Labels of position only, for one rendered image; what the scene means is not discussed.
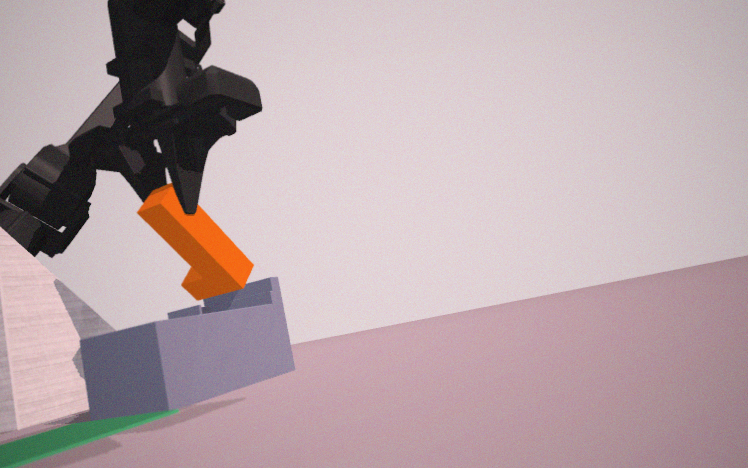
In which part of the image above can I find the orange l-shaped block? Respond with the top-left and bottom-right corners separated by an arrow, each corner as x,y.
137,183 -> 254,301

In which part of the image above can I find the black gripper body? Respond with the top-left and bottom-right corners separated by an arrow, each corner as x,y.
68,36 -> 262,172

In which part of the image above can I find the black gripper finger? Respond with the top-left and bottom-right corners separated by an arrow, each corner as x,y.
154,117 -> 227,214
101,145 -> 167,203

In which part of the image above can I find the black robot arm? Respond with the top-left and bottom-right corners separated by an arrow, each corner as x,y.
0,0 -> 226,258

